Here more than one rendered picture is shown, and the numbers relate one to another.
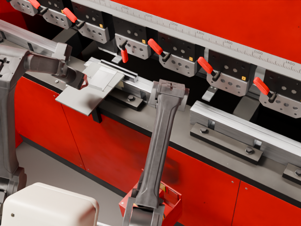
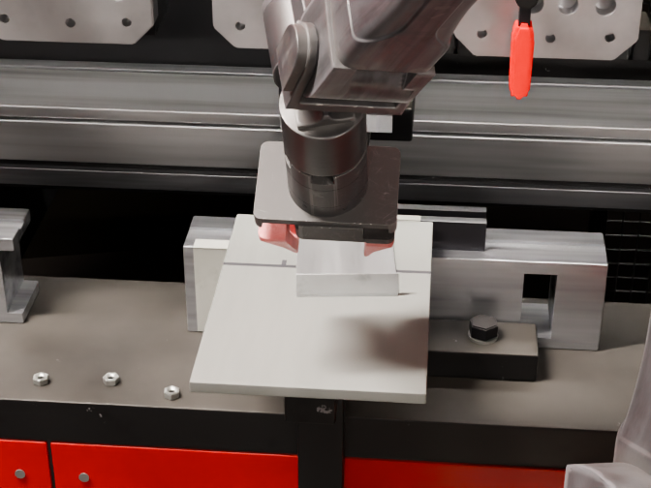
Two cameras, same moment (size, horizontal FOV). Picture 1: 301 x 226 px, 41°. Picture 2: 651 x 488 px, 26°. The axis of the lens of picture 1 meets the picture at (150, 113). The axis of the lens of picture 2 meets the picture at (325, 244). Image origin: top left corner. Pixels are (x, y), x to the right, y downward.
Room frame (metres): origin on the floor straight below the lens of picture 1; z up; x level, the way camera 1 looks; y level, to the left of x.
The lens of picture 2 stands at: (0.38, 0.78, 1.63)
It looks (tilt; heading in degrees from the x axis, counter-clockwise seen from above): 30 degrees down; 327
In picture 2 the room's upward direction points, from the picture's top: straight up
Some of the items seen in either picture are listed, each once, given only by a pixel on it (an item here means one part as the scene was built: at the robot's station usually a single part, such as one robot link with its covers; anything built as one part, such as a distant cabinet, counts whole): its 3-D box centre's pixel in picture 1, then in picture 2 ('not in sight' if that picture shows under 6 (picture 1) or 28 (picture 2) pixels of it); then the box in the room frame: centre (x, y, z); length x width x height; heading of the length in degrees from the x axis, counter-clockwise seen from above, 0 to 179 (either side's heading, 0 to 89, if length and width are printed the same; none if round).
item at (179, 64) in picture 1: (182, 49); not in sight; (1.10, -0.14, 1.26); 0.15 x 0.09 x 0.17; 53
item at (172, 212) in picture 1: (150, 206); not in sight; (0.75, 0.04, 0.75); 0.20 x 0.16 x 0.18; 46
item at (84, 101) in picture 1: (90, 87); (322, 299); (1.22, 0.25, 1.00); 0.26 x 0.18 x 0.01; 143
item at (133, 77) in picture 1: (118, 71); (377, 224); (1.31, 0.13, 0.99); 0.20 x 0.03 x 0.03; 53
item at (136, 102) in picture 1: (113, 93); (373, 344); (1.26, 0.16, 0.89); 0.30 x 0.05 x 0.03; 53
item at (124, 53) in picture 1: (125, 51); (522, 37); (1.19, 0.07, 1.20); 0.04 x 0.02 x 0.10; 143
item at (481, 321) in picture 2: (131, 97); (482, 328); (1.20, 0.08, 0.91); 0.03 x 0.03 x 0.02
